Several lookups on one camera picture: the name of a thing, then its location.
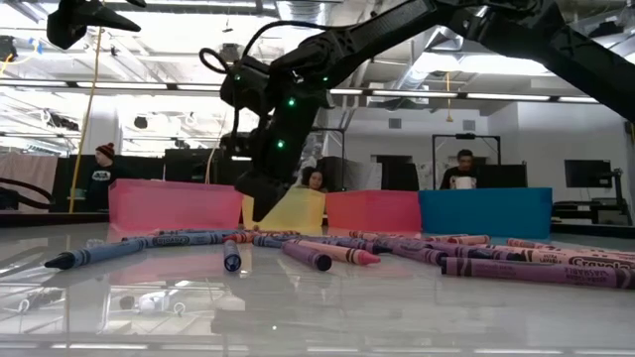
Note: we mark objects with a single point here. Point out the person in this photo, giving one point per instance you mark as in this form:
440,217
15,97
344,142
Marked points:
313,179
464,173
101,178

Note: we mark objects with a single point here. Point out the black metal frame stand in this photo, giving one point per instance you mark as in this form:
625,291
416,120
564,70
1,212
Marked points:
466,136
343,158

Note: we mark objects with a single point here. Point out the black cabinet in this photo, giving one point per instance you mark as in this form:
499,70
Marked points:
399,176

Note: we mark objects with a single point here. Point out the pink crayon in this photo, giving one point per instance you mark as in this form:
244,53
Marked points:
595,261
367,234
526,243
469,239
342,253

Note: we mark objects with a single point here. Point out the small red plastic bin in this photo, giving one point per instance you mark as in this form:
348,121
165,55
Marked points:
372,210

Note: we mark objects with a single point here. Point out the blue plastic bin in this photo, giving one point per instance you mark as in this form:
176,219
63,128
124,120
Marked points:
486,213

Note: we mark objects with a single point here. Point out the ceiling light strip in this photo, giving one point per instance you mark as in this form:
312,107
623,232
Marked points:
506,96

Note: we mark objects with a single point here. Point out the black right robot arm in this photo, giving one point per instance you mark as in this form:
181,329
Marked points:
546,39

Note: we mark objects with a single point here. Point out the pink cloth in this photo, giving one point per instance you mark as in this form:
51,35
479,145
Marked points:
30,168

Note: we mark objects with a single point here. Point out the purple crayon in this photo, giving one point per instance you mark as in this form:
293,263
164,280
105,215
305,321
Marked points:
307,255
536,273
419,254
486,254

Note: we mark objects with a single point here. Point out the large pink plastic bin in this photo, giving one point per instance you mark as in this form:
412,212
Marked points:
173,205

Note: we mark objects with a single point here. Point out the black monitor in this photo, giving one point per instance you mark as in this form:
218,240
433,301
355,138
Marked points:
501,176
588,173

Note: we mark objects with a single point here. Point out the black monitor stand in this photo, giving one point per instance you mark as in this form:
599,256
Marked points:
617,188

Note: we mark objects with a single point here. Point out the yellow plastic bin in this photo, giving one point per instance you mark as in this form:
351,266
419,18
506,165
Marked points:
302,213

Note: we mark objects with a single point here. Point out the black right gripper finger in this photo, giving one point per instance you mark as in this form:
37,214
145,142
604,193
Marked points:
265,203

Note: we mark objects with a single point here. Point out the silver ventilation duct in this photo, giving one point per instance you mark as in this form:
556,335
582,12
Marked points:
417,69
297,10

